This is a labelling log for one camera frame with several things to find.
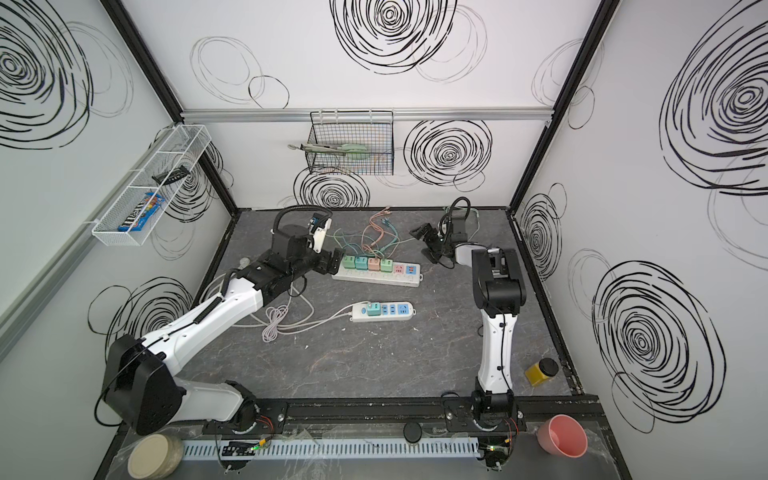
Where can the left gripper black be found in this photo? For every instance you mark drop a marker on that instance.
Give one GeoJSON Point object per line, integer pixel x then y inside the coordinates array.
{"type": "Point", "coordinates": [325, 261]}

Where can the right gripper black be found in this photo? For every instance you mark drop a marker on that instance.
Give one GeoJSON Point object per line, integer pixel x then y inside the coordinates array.
{"type": "Point", "coordinates": [434, 241]}

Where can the large multicolour power strip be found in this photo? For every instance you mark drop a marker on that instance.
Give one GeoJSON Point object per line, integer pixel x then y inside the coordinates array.
{"type": "Point", "coordinates": [390, 273]}

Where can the teal charger plug with cable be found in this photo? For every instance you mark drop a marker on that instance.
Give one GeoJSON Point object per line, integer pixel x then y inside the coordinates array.
{"type": "Point", "coordinates": [361, 262]}

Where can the pink charger plug with cable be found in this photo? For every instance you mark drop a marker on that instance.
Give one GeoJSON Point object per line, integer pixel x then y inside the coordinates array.
{"type": "Point", "coordinates": [376, 238]}

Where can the small blue white power strip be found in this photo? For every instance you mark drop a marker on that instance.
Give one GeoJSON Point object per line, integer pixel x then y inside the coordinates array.
{"type": "Point", "coordinates": [384, 311]}

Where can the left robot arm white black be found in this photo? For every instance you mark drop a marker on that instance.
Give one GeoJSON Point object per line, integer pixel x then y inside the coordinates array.
{"type": "Point", "coordinates": [141, 383]}

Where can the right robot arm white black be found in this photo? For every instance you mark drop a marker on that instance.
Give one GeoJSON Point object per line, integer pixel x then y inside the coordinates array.
{"type": "Point", "coordinates": [499, 293]}

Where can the blue candy packet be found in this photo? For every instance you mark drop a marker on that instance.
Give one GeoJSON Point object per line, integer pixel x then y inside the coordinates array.
{"type": "Point", "coordinates": [149, 204]}

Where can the yellow jar black lid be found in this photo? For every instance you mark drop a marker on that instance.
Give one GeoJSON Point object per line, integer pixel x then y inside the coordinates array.
{"type": "Point", "coordinates": [542, 371]}

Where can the black round knob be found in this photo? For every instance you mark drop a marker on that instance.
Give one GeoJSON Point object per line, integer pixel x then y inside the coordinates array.
{"type": "Point", "coordinates": [412, 432]}

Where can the pink plastic cup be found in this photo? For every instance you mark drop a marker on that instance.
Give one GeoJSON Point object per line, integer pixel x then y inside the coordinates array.
{"type": "Point", "coordinates": [563, 436]}

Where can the round beige lid container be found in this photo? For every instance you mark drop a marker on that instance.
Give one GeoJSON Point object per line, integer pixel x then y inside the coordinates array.
{"type": "Point", "coordinates": [155, 457]}

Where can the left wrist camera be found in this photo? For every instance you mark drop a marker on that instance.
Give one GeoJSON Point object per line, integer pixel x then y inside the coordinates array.
{"type": "Point", "coordinates": [318, 227]}

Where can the black wire basket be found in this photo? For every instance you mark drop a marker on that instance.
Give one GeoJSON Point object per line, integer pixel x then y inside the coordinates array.
{"type": "Point", "coordinates": [351, 141]}

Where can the white wire shelf basket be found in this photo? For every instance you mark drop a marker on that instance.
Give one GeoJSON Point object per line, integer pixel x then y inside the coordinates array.
{"type": "Point", "coordinates": [185, 200]}

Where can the white slotted cable duct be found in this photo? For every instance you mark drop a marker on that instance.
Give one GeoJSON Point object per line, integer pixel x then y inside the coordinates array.
{"type": "Point", "coordinates": [386, 448]}

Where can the black front rail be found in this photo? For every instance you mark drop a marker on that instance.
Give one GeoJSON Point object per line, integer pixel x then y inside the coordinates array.
{"type": "Point", "coordinates": [452, 412]}

